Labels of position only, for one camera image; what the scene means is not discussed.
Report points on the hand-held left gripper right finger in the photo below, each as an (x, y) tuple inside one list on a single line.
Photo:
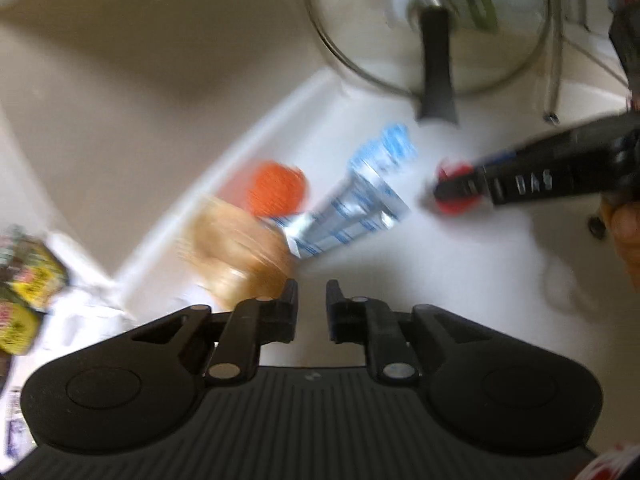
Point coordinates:
[(340, 315)]

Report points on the blue white foil packet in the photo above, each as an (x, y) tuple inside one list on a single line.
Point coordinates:
[(350, 210)]

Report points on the metal dish rack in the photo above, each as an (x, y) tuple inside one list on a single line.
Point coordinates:
[(551, 116)]

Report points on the small yellow label jar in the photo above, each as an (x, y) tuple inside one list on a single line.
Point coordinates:
[(35, 272)]

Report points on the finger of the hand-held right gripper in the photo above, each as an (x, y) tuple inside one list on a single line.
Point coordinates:
[(495, 160), (465, 186)]

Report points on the person's right hand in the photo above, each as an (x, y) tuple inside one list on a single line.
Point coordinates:
[(627, 230)]

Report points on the orange plastic bag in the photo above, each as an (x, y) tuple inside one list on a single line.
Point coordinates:
[(277, 190)]

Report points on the person's right forearm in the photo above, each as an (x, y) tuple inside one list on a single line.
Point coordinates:
[(627, 20)]

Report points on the red bottle cap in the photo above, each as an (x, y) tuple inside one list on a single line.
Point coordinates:
[(452, 169)]

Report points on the large green label jar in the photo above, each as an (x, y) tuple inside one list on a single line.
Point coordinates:
[(17, 330)]

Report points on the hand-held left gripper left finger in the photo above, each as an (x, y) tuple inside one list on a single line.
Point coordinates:
[(282, 315)]

